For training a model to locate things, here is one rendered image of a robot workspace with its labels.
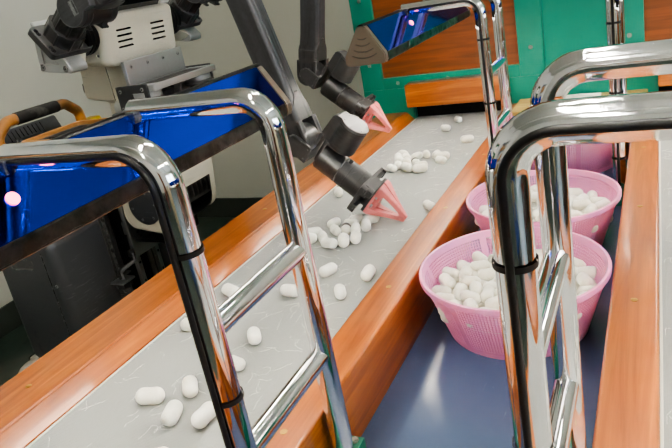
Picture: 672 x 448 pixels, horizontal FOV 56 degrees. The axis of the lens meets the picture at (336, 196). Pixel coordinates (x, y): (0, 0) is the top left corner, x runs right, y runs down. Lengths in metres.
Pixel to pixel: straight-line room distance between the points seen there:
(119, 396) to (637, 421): 0.62
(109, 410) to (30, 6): 2.66
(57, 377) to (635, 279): 0.78
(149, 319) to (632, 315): 0.68
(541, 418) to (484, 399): 0.43
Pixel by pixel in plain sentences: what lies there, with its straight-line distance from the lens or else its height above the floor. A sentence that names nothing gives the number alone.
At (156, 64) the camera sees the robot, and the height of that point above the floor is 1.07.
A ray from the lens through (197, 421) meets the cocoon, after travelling 0.79.
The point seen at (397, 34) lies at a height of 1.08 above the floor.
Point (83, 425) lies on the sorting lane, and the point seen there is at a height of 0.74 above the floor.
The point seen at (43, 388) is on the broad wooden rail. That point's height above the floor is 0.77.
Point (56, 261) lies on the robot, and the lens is 1.86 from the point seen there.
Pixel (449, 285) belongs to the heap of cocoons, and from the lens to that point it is 0.98.
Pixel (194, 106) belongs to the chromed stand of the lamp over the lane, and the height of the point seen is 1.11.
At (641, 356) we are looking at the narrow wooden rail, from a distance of 0.77.
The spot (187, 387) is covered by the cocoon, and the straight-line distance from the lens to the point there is 0.85.
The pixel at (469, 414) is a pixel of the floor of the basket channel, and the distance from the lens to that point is 0.84.
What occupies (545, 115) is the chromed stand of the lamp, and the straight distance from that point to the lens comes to 0.34.
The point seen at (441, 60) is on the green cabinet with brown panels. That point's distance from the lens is 1.98.
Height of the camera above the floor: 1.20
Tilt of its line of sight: 19 degrees down
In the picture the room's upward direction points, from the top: 11 degrees counter-clockwise
